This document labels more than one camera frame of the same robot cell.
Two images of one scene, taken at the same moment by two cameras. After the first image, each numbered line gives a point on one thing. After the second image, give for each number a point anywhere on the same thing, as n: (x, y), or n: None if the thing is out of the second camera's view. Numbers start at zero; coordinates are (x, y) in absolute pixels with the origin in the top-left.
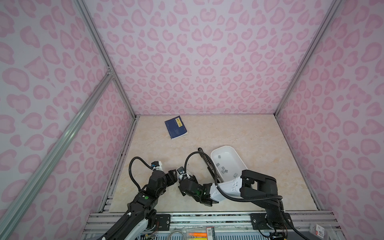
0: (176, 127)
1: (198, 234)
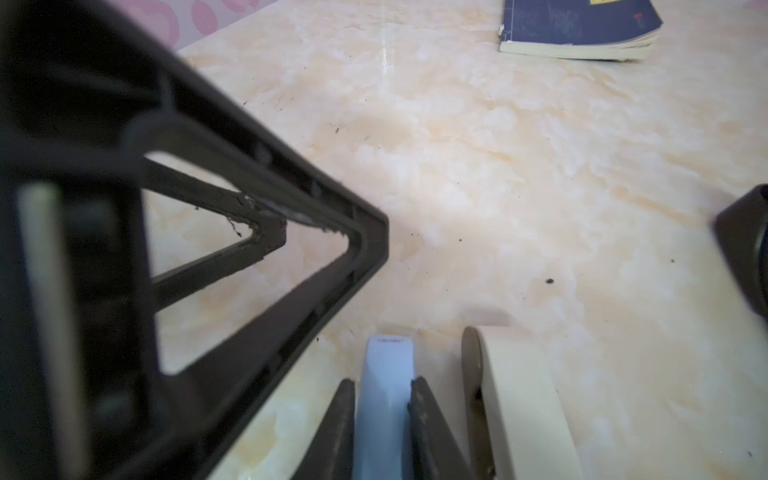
0: (623, 30)
1: None
